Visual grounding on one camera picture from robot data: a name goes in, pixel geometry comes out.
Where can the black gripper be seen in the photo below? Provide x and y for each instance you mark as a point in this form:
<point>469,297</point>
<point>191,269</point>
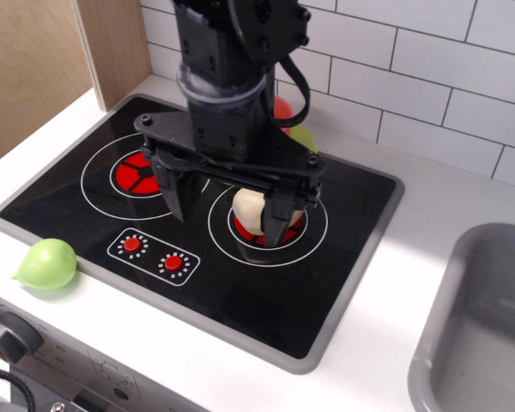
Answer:
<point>217,122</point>

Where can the red plastic cup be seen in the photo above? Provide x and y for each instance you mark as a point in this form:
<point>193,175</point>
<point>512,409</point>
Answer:
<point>282,109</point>

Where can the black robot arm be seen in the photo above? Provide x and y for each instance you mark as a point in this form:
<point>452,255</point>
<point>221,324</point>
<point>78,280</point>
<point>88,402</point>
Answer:
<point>236,44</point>

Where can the green plastic plate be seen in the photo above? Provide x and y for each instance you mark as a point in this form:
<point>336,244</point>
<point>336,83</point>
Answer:
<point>304,138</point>

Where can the beige toy potato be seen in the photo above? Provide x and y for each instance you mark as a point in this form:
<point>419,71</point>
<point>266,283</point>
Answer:
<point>249,207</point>

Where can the black toy stove top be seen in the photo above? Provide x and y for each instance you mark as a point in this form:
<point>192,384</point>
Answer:
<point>281,304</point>

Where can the green toy pear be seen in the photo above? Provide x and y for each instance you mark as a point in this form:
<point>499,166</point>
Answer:
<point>50,264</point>

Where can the wooden side panel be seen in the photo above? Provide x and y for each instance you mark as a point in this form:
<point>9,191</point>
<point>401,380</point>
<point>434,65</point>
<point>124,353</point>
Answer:
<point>53,52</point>

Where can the grey oven front panel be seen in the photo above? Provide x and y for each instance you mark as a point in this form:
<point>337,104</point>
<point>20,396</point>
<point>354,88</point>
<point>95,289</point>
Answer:
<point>89,379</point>

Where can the grey oven knob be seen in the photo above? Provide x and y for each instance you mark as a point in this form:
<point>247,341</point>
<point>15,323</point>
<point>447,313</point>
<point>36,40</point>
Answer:
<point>17,338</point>

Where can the grey sink basin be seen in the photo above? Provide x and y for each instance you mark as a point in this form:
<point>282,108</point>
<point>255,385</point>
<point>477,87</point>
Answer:
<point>465,359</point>

